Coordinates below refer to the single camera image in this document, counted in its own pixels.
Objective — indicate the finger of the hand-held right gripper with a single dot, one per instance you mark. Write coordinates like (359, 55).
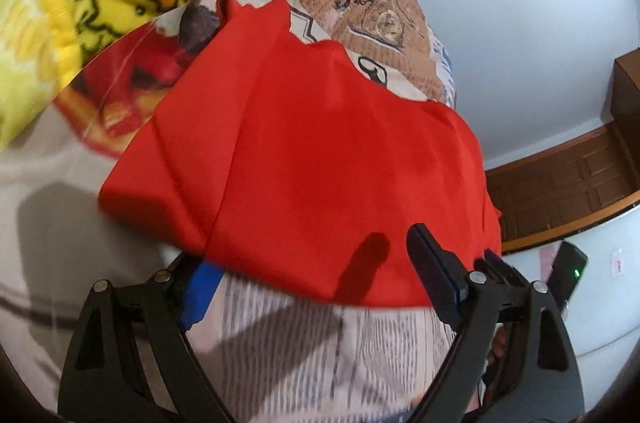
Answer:
(501, 269)

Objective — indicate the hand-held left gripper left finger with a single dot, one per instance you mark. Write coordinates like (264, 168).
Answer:
(200, 290)

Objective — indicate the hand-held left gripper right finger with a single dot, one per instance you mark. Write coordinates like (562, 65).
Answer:
(435, 274)

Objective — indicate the red zip jacket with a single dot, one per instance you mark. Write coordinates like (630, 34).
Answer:
(300, 153)

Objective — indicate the person's right hand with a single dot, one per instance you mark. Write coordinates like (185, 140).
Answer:
(497, 345)

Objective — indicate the pink sticker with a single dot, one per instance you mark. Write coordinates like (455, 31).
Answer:
(617, 263)

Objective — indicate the white appliance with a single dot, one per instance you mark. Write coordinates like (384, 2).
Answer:
(610, 318)

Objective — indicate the wooden door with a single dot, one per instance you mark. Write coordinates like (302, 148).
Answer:
(565, 183)

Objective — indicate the wooden cabinet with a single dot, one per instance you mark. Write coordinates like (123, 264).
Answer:
(627, 88)

